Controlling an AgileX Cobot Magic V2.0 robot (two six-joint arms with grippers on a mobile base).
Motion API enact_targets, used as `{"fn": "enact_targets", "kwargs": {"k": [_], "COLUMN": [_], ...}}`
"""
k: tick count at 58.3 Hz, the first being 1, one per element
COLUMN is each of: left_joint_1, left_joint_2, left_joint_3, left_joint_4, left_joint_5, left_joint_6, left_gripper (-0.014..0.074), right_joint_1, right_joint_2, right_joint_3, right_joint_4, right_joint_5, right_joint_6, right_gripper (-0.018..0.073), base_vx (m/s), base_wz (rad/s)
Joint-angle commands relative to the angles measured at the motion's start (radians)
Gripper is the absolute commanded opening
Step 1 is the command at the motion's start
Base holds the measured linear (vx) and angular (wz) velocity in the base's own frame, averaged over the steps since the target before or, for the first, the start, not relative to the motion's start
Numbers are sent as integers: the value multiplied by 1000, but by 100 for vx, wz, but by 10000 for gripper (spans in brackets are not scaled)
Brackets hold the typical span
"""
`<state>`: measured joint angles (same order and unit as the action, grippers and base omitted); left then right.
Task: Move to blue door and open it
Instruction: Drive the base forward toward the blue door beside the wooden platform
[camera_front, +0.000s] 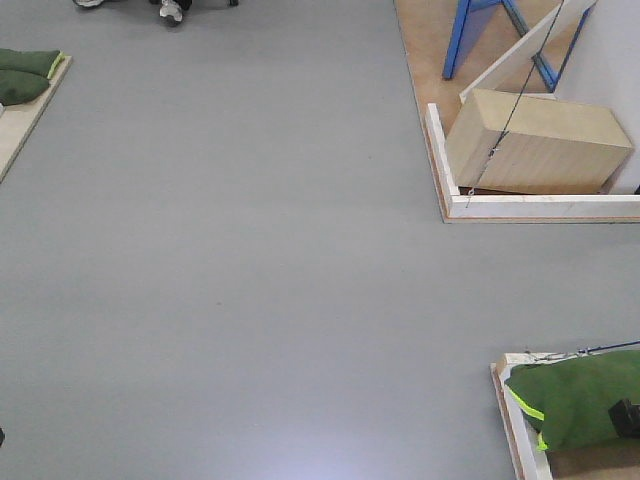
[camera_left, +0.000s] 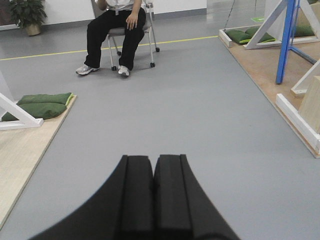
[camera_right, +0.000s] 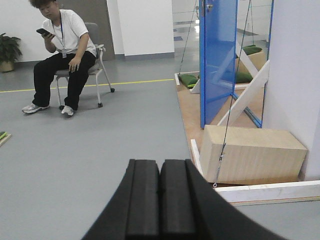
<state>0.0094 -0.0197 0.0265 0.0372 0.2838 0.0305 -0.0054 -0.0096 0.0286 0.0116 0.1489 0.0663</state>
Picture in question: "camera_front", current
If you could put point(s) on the light wooden box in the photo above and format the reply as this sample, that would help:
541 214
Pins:
503 142

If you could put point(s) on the wooden platform with white rim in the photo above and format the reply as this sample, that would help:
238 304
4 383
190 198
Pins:
419 34

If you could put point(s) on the grey sneaker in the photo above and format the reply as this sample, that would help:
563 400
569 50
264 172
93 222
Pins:
88 4
171 12

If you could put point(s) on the white diagonal brace board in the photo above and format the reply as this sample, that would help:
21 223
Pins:
548 28

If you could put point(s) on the green sandbag right platform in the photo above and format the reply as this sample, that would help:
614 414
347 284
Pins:
568 402

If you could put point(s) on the wooden platform left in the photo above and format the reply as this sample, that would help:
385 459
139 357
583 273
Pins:
18 121

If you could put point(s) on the green sandbag upper left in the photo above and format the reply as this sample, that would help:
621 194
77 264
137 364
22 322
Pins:
41 63

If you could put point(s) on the green sandbag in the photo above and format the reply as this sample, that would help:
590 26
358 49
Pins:
41 63
21 87

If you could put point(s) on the green sandbag lower left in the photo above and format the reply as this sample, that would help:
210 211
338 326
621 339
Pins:
21 87

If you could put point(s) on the black robot part right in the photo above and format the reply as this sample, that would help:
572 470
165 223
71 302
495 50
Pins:
625 418

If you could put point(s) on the wooden platform lower right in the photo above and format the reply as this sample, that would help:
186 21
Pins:
596 462

